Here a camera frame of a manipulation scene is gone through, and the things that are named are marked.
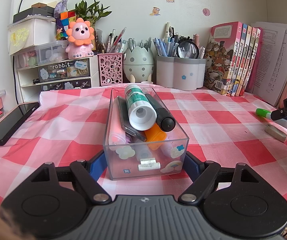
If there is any green cap highlighter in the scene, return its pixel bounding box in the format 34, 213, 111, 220
255, 108, 287, 129

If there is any lilac clear gel pen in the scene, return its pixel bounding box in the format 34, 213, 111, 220
160, 140, 177, 159

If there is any orange cap highlighter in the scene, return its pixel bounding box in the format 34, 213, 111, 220
144, 123, 167, 151

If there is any clear plastic organizer tray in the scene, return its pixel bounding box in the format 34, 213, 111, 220
103, 85, 189, 180

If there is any black marker pen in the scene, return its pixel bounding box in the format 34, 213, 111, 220
145, 93, 176, 132

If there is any black lead refill case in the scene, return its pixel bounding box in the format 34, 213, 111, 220
116, 96, 147, 142

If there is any green white glue stick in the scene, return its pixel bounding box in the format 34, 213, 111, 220
124, 84, 157, 131

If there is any purple cartoon pen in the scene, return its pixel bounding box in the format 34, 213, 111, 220
126, 134, 133, 144

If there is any blue grey pen case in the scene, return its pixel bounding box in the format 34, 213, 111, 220
134, 144, 153, 161

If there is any dirty white eraser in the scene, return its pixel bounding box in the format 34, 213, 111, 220
265, 124, 287, 143

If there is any pink checkered table cloth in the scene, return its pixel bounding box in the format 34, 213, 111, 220
0, 86, 287, 204

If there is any white spine comic book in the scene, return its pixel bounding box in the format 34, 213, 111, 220
238, 28, 261, 96

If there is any stack of printed papers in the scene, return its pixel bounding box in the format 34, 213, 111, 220
253, 22, 287, 106

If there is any cream spine comic book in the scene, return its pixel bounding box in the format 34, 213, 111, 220
230, 24, 252, 96

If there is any blue spine comic book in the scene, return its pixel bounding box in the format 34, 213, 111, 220
227, 24, 248, 96

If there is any red pink spine comic book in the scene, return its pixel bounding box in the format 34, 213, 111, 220
235, 25, 254, 96

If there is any grey white flower pen holder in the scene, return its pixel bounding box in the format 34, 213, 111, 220
156, 56, 206, 91

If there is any pink perforated pen holder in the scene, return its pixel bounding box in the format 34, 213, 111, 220
98, 53, 123, 86

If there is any green egg pen holder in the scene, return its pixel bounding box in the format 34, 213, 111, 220
123, 46, 155, 83

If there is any black smartphone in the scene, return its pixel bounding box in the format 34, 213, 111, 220
0, 101, 40, 146

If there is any white mini drawer unit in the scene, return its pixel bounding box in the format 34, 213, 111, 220
14, 41, 99, 103

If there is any magnifying glass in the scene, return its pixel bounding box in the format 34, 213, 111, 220
177, 40, 199, 59

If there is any pink lion toy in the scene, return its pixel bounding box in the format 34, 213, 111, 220
65, 18, 95, 60

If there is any rubik's cube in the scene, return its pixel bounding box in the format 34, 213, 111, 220
56, 10, 76, 40

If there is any bamboo plant in pot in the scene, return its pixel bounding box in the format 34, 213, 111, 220
75, 0, 111, 53

